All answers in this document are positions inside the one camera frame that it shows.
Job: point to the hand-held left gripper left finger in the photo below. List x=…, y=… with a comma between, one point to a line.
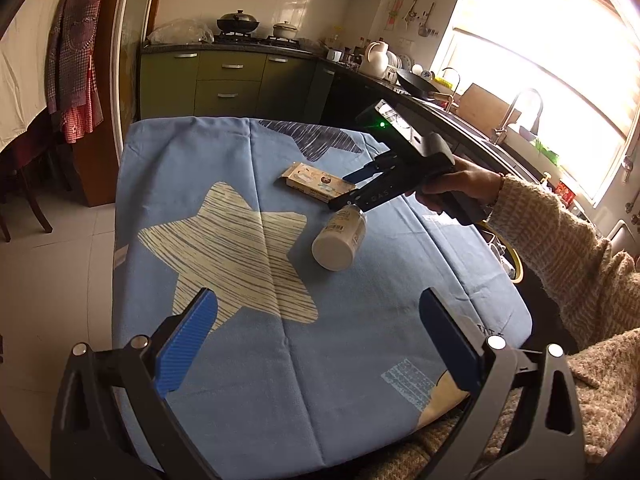
x=186, y=342

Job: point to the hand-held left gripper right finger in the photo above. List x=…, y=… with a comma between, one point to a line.
x=450, y=342

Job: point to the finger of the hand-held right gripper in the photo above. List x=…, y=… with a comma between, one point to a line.
x=350, y=199
x=365, y=172

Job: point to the white plastic bottle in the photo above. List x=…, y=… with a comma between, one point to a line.
x=340, y=242

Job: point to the yellow rimmed trash bin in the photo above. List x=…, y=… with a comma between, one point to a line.
x=510, y=255

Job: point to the person's right forearm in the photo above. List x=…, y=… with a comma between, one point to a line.
x=565, y=250

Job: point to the person's right hand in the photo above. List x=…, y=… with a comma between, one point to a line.
x=470, y=180

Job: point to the flat beige box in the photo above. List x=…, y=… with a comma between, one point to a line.
x=315, y=182

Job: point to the black wok pan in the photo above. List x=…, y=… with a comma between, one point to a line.
x=420, y=85

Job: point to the wooden cutting board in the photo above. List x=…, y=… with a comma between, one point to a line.
x=482, y=107

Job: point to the black dishwasher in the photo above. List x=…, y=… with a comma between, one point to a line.
x=350, y=95

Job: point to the steel faucet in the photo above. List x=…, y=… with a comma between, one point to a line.
x=502, y=125

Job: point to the dish rack with plates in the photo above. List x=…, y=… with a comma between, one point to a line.
x=400, y=65

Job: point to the steel double sink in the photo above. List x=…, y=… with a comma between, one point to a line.
x=520, y=152

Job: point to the white jug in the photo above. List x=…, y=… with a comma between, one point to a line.
x=376, y=60

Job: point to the purple bowl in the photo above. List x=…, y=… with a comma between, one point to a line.
x=528, y=133

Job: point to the blue star print tablecloth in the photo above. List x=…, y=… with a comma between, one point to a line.
x=300, y=335

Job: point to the green base cabinet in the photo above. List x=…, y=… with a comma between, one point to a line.
x=287, y=87
x=167, y=85

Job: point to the white enamel mug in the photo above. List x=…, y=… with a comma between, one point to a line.
x=334, y=54

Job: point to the green cloth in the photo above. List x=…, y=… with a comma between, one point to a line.
x=547, y=151

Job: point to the yellow capped soap bottle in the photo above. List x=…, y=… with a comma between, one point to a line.
x=546, y=181

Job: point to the hanging kitchen utensils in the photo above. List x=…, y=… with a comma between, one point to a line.
x=422, y=20

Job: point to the orange hanging ornament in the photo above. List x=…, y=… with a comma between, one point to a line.
x=395, y=12

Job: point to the red container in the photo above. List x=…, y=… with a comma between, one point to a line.
x=565, y=194

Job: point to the green drawer unit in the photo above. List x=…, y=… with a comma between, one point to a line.
x=230, y=85

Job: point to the white lidded pot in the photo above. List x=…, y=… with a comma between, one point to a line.
x=285, y=31

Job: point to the person's beige sweater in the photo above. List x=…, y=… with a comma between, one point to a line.
x=600, y=410

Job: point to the black gas stove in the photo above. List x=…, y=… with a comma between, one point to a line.
x=260, y=40

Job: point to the window blind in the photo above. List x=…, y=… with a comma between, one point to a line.
x=560, y=25

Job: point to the black lidded wok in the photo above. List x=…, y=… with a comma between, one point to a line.
x=238, y=22

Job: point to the dark wooden chair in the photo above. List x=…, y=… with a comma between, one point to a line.
x=25, y=185

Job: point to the clear plastic bag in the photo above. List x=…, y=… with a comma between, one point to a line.
x=180, y=32

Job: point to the red checkered apron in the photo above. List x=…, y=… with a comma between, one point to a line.
x=80, y=120

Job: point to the sliding glass door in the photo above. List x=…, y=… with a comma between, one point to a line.
x=135, y=35

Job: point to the purple checkered apron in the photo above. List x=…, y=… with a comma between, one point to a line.
x=75, y=50

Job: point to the white cloth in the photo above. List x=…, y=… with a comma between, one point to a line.
x=25, y=55

